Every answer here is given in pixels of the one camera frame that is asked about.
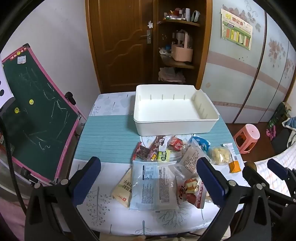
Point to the white panel with black dots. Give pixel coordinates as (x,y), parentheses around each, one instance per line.
(4,92)

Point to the clear yellow pastry packet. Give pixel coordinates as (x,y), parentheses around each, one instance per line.
(219,155)

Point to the black easel knob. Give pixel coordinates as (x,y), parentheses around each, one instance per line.
(70,97)

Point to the white flower sticker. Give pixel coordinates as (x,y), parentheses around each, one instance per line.
(150,24)

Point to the brown wooden door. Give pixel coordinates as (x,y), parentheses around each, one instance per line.
(120,34)

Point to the pink basket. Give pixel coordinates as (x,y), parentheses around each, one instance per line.
(181,53)

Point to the pink toy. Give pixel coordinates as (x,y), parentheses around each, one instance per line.
(270,134)

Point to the dark box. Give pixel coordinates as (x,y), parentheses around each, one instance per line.
(281,143)

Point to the white printed snack packet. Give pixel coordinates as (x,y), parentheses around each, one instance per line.
(192,157)

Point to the clear nut crisp packet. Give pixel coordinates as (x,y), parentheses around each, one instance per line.
(143,153)

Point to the wooden corner shelf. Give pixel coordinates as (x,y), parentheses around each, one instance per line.
(201,46)

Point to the orange and white sachet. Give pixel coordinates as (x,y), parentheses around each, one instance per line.
(234,165)

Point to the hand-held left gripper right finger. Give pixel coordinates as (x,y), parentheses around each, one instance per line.
(210,180)

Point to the white leaf print tablecloth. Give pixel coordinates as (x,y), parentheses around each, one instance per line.
(99,208)

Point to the wall poster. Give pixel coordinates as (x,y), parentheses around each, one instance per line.
(237,30)

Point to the red fruit print snack packet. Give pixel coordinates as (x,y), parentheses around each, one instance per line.
(192,192)

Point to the folded cloth pile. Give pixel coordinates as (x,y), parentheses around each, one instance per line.
(171,74)

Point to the shelf clutter of small bottles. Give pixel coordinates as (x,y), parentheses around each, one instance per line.
(180,15)

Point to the floral sliding wardrobe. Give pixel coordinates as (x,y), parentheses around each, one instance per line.
(235,88)

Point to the bed with checked sheet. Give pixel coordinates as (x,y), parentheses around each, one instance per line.
(277,183)

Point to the pink plastic stool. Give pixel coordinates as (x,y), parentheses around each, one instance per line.
(247,136)

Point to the blue grey clothing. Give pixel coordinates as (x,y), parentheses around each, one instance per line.
(290,122)

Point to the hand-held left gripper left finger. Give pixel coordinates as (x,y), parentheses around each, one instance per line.
(86,180)

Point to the blue snowflake snack packet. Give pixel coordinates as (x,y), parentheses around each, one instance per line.
(202,142)

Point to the white plastic storage bin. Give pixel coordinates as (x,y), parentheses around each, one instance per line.
(175,109)

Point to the green printed bag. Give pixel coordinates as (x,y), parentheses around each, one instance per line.
(277,118)

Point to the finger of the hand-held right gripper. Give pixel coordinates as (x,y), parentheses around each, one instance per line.
(254,177)
(275,165)

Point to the round red snack packet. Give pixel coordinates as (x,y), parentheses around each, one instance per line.
(177,144)

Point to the beige cracker packet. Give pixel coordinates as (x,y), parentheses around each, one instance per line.
(121,187)

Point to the small green snack packet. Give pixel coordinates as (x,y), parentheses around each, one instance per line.
(164,155)

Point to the teal striped placemat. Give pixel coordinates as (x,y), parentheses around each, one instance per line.
(108,136)

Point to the green chalkboard with pink frame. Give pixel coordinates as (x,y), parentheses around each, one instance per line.
(41,111)

